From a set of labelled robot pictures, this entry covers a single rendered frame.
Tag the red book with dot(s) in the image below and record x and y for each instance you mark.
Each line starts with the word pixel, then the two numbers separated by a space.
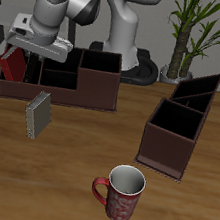
pixel 14 65

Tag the yellow book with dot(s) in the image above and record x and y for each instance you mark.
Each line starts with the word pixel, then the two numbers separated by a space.
pixel 40 115

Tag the dark brown desk caddy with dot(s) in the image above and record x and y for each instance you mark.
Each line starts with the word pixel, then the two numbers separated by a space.
pixel 167 145
pixel 95 87

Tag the red and white mug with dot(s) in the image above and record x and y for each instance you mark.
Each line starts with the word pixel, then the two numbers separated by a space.
pixel 122 202

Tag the green pot plant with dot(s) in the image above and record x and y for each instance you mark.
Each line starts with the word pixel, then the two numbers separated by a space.
pixel 179 49

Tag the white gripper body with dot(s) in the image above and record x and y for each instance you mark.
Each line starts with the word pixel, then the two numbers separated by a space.
pixel 41 47

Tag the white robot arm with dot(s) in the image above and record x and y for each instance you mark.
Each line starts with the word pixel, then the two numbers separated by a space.
pixel 123 33

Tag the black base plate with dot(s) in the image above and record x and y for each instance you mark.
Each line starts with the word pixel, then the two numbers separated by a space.
pixel 145 72

